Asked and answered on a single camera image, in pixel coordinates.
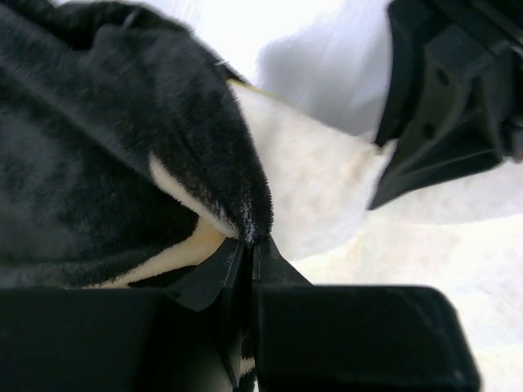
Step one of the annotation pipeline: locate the black floral pillowcase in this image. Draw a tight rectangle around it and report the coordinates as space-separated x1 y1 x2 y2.
0 0 274 392

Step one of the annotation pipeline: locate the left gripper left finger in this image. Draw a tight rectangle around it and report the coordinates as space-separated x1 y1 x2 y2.
1 240 244 391

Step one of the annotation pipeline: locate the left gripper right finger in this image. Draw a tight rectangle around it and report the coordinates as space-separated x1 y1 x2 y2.
253 242 481 391

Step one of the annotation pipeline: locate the cream yellow pillow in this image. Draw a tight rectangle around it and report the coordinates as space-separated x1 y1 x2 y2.
230 82 522 391

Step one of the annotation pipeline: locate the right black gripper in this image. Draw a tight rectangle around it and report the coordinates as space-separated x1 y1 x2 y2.
370 1 522 209

